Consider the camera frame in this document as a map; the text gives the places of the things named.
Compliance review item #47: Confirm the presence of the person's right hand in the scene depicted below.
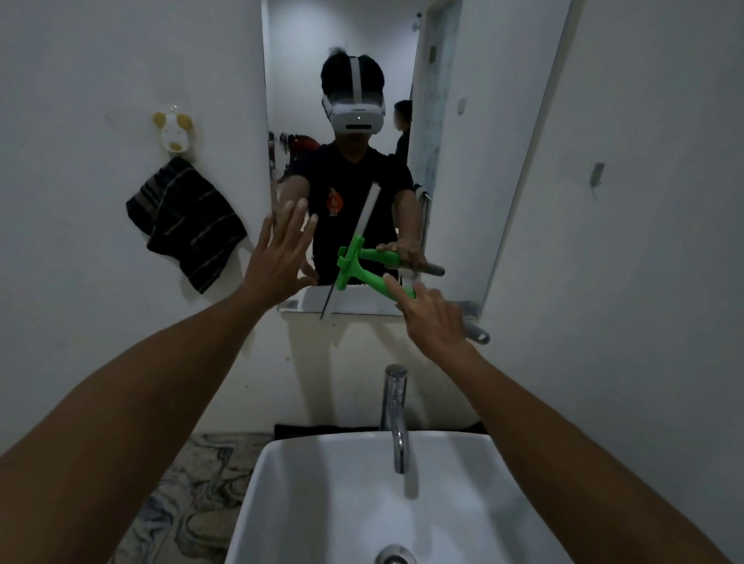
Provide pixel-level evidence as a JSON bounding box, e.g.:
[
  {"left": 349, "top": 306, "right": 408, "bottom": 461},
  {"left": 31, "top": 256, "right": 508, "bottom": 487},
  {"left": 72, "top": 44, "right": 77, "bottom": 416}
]
[{"left": 382, "top": 273, "right": 473, "bottom": 356}]

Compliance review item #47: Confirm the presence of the person's left hand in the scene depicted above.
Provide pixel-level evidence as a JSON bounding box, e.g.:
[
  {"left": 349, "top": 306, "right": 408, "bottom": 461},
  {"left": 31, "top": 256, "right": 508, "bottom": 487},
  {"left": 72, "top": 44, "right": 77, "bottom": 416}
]
[{"left": 242, "top": 198, "right": 320, "bottom": 305}]

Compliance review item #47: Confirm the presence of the green squeegee with white blade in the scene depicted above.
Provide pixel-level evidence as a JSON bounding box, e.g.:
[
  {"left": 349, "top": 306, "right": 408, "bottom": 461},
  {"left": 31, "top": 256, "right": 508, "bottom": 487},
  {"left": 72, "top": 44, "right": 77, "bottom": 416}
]
[{"left": 320, "top": 182, "right": 491, "bottom": 346}]

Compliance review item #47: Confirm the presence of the person's left forearm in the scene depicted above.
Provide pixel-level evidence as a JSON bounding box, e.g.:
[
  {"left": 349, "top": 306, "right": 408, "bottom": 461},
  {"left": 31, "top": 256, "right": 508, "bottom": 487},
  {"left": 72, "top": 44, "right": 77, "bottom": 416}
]
[{"left": 0, "top": 285, "right": 259, "bottom": 564}]

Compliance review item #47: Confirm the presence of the person's right forearm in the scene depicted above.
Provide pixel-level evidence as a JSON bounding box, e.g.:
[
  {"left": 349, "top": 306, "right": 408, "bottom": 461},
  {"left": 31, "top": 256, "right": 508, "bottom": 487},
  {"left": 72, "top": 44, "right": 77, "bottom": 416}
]
[{"left": 456, "top": 342, "right": 734, "bottom": 564}]

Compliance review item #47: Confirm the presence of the dark striped towel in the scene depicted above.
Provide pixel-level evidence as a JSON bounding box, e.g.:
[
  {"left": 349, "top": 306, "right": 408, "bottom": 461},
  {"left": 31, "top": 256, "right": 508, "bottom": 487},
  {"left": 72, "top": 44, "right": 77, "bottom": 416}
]
[{"left": 126, "top": 156, "right": 248, "bottom": 295}]

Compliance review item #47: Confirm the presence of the chrome faucet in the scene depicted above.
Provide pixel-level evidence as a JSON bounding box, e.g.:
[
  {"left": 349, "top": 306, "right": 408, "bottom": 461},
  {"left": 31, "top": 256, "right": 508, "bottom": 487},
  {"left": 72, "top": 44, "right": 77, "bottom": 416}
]
[{"left": 380, "top": 364, "right": 413, "bottom": 475}]

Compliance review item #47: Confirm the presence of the white sink basin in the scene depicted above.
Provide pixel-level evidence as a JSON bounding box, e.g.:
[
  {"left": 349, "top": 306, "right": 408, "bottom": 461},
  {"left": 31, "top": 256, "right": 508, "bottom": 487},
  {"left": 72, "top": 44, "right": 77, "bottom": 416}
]
[{"left": 225, "top": 430, "right": 577, "bottom": 564}]

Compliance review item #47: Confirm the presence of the chrome sink drain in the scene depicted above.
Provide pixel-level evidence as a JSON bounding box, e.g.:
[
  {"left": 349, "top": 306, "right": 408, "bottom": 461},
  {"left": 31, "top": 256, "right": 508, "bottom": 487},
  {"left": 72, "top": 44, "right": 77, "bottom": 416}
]
[{"left": 375, "top": 544, "right": 417, "bottom": 564}]

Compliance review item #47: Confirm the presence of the yellow and white wall hook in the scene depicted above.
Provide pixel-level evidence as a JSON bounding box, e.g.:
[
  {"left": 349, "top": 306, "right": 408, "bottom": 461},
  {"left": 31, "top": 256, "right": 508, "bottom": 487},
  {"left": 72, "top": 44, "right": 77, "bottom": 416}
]
[{"left": 152, "top": 104, "right": 197, "bottom": 158}]

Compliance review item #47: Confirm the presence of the wall mirror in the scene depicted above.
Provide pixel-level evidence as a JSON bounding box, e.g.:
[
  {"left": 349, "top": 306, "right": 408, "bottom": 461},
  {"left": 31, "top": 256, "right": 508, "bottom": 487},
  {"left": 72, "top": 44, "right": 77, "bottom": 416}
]
[{"left": 262, "top": 0, "right": 574, "bottom": 319}]

